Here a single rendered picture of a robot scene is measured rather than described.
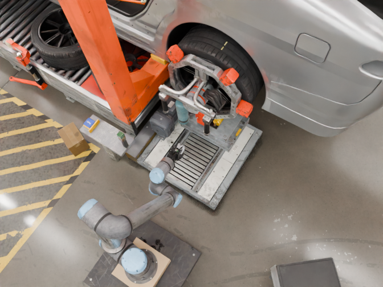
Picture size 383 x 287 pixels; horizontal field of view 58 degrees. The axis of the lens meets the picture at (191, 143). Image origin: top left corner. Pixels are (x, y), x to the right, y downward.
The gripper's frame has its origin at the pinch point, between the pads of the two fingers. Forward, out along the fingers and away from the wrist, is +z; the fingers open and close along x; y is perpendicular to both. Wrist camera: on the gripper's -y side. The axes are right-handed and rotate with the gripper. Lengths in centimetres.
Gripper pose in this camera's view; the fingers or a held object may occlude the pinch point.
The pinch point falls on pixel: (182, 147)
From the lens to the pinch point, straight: 239.1
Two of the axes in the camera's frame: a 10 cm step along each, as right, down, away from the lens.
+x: -8.8, -4.1, 2.4
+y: 1.6, -7.4, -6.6
